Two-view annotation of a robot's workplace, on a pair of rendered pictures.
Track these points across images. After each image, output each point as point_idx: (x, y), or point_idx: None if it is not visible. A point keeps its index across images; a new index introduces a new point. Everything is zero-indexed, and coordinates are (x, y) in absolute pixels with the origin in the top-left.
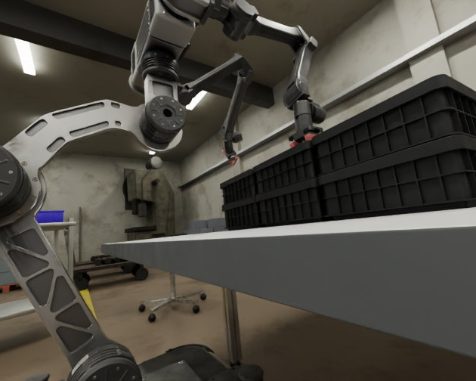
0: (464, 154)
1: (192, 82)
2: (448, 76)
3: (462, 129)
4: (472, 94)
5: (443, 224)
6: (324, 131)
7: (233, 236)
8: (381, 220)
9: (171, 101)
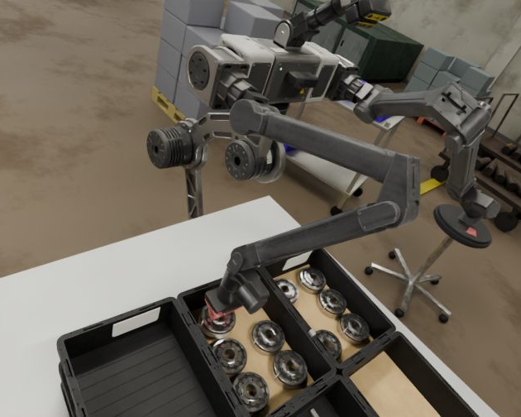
0: None
1: (381, 95)
2: (57, 347)
3: (62, 371)
4: (71, 394)
5: None
6: (155, 301)
7: (36, 267)
8: (31, 302)
9: (242, 152)
